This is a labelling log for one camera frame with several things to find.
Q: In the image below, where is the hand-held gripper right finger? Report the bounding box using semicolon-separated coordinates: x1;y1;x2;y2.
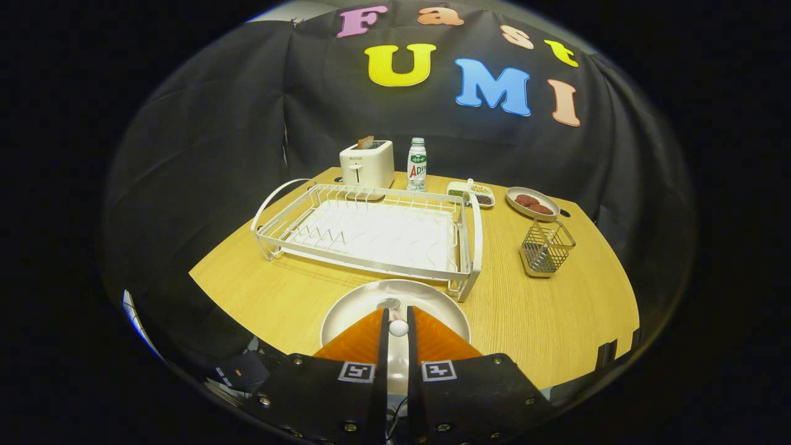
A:
406;306;560;443

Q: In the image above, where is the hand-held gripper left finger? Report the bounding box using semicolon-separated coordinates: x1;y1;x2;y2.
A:
247;307;390;445

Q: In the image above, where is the spoon with pale handle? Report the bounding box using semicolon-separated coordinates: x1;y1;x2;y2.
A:
377;297;410;337

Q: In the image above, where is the white plate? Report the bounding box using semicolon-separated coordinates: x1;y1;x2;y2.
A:
320;279;472;396

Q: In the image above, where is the metal wire basket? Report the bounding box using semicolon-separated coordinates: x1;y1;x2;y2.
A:
519;218;577;278

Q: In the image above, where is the white wire dish rack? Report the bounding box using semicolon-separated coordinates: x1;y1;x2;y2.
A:
250;179;483;303

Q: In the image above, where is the small grey dish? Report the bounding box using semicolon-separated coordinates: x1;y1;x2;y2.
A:
505;187;561;222

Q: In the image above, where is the white divided snack dish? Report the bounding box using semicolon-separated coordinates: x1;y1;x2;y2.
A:
446;179;496;208

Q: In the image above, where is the dark box with white label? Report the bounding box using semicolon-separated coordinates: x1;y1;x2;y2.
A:
216;350;271;393

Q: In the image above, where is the white bottle green label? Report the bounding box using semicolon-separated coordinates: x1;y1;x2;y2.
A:
407;137;428;192

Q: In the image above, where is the white toaster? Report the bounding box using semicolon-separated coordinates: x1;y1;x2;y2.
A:
339;140;396;190

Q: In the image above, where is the black backdrop cloth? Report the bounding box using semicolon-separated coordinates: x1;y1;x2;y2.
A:
99;0;696;384

